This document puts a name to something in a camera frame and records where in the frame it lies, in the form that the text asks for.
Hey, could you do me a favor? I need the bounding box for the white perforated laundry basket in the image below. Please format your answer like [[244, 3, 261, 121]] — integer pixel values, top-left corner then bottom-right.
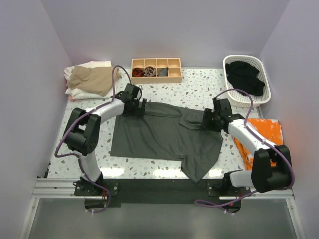
[[223, 55, 271, 108]]

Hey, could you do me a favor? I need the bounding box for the dark grey folded item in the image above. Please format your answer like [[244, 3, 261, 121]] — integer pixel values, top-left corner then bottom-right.
[[157, 67, 169, 77]]

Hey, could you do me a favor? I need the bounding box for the white folded shirt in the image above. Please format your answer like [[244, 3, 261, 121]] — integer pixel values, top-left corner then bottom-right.
[[64, 61, 119, 101]]

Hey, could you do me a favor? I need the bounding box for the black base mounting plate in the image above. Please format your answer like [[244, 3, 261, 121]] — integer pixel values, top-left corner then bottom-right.
[[74, 178, 252, 209]]

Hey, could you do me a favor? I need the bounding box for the dark grey t-shirt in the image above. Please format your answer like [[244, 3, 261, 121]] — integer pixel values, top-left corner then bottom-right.
[[111, 102, 223, 183]]

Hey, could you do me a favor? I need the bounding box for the brown patterned rolled item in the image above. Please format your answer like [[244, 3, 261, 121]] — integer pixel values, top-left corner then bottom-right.
[[144, 66, 156, 77]]

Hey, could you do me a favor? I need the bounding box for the beige folded shirt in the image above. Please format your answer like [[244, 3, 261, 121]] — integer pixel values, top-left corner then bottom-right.
[[66, 65, 113, 97]]

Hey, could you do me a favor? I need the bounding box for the orange black rolled item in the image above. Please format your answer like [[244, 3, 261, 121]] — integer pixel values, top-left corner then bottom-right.
[[132, 67, 144, 77]]

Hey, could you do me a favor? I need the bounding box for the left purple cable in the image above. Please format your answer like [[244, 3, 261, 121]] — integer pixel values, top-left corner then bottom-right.
[[54, 65, 133, 214]]

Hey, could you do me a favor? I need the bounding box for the wooden compartment tray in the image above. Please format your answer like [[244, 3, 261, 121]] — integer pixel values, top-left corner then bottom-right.
[[131, 58, 182, 84]]

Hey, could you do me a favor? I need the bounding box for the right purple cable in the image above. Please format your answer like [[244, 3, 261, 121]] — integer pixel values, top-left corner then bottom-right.
[[194, 88, 297, 208]]

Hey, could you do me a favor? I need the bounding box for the black garment in basket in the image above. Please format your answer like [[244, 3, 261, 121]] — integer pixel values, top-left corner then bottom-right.
[[225, 61, 265, 96]]

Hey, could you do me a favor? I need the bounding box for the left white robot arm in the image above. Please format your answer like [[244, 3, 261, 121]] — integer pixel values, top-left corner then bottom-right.
[[58, 83, 146, 195]]

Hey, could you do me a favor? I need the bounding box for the purple cable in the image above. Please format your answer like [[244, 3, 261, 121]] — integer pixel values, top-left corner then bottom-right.
[[194, 88, 297, 208], [54, 65, 133, 214]]

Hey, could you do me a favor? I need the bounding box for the orange tie-dye folded shirt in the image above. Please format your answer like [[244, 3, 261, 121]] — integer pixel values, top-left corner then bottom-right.
[[233, 118, 284, 170]]

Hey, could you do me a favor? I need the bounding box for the aluminium rail frame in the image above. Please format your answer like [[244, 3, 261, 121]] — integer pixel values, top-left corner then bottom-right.
[[19, 178, 306, 239]]

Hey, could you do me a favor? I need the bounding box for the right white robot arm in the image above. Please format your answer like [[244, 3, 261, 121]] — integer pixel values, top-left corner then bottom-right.
[[202, 98, 294, 196]]

